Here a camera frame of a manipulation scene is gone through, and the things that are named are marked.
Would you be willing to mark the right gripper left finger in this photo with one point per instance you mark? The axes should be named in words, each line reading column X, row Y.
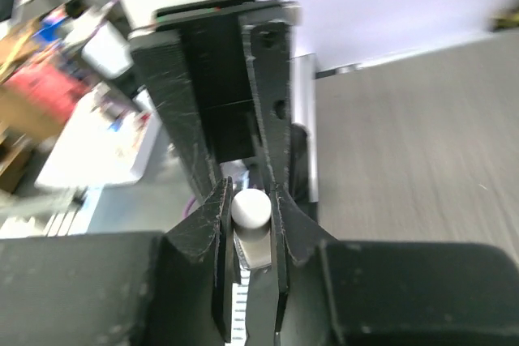
column 136, row 288

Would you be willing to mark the white nail polish bottle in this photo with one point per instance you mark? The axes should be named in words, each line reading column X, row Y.
column 251, row 212

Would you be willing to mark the white cable duct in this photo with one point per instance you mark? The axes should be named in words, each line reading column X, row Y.
column 239, row 308

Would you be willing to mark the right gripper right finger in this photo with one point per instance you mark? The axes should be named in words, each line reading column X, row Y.
column 334, row 292

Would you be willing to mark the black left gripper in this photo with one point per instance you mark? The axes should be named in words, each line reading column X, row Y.
column 221, row 85

